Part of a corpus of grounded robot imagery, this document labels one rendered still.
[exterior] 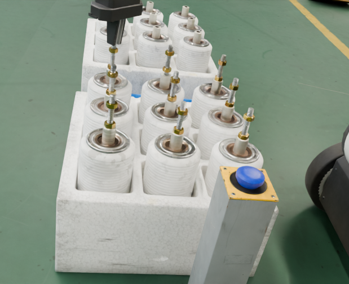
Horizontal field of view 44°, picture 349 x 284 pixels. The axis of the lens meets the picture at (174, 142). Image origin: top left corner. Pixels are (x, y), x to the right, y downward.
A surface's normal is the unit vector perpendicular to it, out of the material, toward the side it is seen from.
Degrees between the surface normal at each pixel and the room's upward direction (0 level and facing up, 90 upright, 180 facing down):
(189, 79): 90
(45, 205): 0
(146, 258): 90
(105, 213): 90
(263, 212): 90
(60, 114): 0
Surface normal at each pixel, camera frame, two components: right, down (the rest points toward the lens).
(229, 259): 0.11, 0.55
